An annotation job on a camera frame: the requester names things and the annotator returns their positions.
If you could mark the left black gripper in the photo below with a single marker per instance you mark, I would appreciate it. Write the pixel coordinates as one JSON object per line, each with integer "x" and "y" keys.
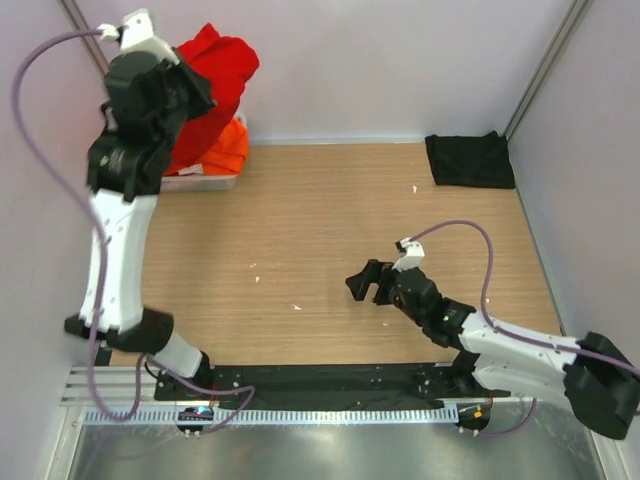
{"x": 196, "y": 83}

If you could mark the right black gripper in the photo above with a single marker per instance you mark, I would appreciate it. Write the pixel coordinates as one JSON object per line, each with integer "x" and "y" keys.
{"x": 372, "y": 273}

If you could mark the red t-shirt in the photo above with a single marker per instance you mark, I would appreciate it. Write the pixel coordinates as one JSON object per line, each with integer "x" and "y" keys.
{"x": 228, "y": 63}

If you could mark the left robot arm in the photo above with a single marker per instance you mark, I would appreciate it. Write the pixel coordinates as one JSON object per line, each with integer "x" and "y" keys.
{"x": 125, "y": 183}

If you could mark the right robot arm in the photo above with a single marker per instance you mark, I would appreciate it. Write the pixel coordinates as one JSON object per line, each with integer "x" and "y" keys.
{"x": 589, "y": 377}

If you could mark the orange t-shirt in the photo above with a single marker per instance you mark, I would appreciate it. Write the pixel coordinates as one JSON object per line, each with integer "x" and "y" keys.
{"x": 229, "y": 152}

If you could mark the white red garment in basket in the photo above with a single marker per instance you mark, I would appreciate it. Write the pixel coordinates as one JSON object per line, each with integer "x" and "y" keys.
{"x": 193, "y": 170}

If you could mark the white plastic basket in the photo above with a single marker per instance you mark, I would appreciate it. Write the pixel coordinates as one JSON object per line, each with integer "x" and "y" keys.
{"x": 176, "y": 183}

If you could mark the folded black t-shirt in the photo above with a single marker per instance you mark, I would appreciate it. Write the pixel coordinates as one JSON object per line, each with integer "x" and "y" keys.
{"x": 470, "y": 161}

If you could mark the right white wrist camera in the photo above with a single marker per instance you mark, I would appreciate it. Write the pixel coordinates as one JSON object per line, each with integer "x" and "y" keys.
{"x": 411, "y": 253}

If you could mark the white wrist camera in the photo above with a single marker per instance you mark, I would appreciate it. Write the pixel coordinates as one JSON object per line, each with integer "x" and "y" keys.
{"x": 137, "y": 33}
{"x": 411, "y": 253}

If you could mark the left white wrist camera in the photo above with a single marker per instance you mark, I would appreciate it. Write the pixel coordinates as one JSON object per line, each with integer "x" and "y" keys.
{"x": 137, "y": 33}

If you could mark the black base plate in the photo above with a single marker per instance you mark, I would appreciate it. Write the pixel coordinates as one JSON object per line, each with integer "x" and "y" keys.
{"x": 364, "y": 387}

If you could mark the slotted cable duct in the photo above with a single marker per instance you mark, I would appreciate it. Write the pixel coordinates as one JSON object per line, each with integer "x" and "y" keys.
{"x": 182, "y": 415}

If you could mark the right corner post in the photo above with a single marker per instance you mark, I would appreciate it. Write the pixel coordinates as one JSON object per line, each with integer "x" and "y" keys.
{"x": 569, "y": 24}

